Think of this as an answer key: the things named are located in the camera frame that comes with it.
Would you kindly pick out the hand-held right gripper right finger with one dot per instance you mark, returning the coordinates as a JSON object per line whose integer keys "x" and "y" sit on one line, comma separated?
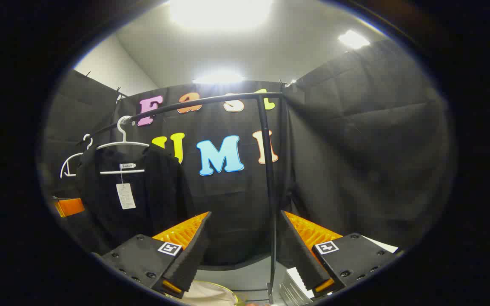
{"x": 296, "y": 250}

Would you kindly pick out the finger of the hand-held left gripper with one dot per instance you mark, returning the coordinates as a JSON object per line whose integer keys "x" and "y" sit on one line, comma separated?
{"x": 68, "y": 207}

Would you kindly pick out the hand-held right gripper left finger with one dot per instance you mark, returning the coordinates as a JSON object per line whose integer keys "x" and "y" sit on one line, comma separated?
{"x": 192, "y": 255}

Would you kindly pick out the black knit garment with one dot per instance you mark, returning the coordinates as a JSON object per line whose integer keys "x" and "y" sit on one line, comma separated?
{"x": 155, "y": 191}

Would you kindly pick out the white plastic hanger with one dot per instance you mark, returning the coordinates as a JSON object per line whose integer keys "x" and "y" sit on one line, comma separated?
{"x": 122, "y": 131}
{"x": 67, "y": 163}

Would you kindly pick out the black backdrop cloth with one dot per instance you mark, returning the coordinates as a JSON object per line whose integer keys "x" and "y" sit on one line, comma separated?
{"x": 355, "y": 148}

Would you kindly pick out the ceiling light panel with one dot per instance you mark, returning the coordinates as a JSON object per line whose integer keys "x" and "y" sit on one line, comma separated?
{"x": 219, "y": 12}
{"x": 353, "y": 39}
{"x": 218, "y": 78}

